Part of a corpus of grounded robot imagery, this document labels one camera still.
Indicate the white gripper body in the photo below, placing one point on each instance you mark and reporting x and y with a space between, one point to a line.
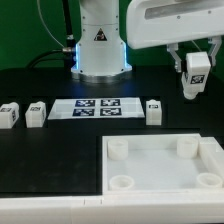
152 23

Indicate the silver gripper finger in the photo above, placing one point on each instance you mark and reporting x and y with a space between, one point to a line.
215 43
175 58

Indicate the white square tabletop tray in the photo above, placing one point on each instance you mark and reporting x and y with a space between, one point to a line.
155 163

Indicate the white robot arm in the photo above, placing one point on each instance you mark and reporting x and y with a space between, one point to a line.
101 53

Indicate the white marker base plate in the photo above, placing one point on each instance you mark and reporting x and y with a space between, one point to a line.
96 108

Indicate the white right wall fixture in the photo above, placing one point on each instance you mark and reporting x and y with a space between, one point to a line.
212 155

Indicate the white wall fixture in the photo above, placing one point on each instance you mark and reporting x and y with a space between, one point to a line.
198 207
212 155

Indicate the white front wall fixture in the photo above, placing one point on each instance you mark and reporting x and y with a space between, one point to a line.
198 207

